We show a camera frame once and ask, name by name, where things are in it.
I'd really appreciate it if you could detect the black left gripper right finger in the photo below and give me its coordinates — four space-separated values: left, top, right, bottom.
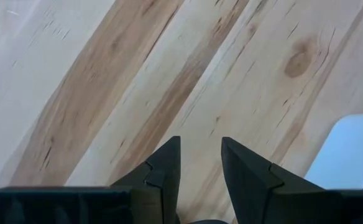
221 137 363 224

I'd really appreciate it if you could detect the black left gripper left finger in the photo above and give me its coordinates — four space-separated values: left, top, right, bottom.
0 136 182 224

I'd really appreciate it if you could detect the grey plastic bin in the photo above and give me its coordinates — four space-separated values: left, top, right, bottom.
305 113 363 190

